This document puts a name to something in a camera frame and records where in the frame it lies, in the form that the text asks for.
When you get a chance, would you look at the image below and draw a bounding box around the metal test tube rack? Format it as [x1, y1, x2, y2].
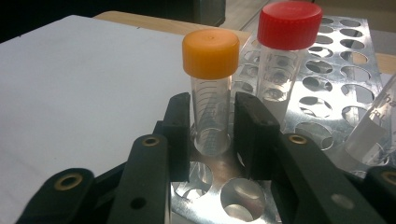
[169, 15, 396, 224]

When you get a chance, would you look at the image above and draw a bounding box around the orange cap test tube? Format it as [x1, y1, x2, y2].
[344, 73, 396, 166]
[181, 28, 241, 157]

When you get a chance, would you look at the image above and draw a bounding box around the red cap test tube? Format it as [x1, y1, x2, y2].
[255, 0, 324, 125]

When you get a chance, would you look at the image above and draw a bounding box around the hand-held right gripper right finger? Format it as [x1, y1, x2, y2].
[233, 91, 282, 181]

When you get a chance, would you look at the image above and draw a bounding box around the white table cover sheet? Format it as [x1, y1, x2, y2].
[0, 14, 200, 224]

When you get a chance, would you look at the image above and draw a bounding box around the dark grey cabinet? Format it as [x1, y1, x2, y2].
[164, 0, 227, 27]

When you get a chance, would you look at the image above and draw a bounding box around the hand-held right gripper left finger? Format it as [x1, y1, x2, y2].
[153, 91, 191, 183]

